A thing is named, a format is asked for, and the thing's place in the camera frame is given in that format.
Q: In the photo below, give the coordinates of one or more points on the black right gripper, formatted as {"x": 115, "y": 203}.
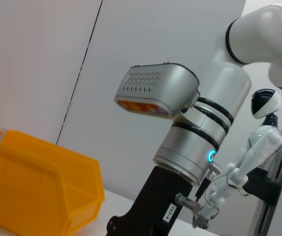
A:
{"x": 155, "y": 196}

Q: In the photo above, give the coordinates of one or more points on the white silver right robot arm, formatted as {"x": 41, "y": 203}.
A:
{"x": 219, "y": 93}

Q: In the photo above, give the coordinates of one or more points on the black block on stand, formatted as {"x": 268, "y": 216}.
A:
{"x": 261, "y": 188}

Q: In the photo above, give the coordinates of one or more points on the yellow plastic bin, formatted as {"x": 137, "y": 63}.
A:
{"x": 45, "y": 177}

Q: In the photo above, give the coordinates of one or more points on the white black humanoid robot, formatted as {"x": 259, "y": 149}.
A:
{"x": 263, "y": 142}

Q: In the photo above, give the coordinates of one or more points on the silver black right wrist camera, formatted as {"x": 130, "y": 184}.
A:
{"x": 160, "y": 86}

